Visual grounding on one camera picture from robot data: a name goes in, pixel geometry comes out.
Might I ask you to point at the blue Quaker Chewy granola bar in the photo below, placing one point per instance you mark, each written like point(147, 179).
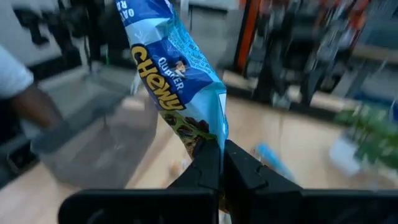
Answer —
point(174, 71)
point(272, 158)

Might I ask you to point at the orange metal post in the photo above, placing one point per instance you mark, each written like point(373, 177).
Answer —
point(247, 34)

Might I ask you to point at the black metal table frame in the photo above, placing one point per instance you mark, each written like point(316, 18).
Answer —
point(94, 37)

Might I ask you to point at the black background equipment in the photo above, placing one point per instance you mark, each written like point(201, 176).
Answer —
point(295, 46)

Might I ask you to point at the green plant in white pot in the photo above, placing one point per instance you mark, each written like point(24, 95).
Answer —
point(373, 140)

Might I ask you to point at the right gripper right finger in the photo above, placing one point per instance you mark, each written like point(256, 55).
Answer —
point(280, 205)

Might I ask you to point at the grey translucent plastic bin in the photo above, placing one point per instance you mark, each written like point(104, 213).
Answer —
point(102, 140)

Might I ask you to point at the person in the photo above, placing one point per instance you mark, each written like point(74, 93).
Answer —
point(12, 71)

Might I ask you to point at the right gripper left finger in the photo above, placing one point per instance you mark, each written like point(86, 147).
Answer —
point(140, 205)

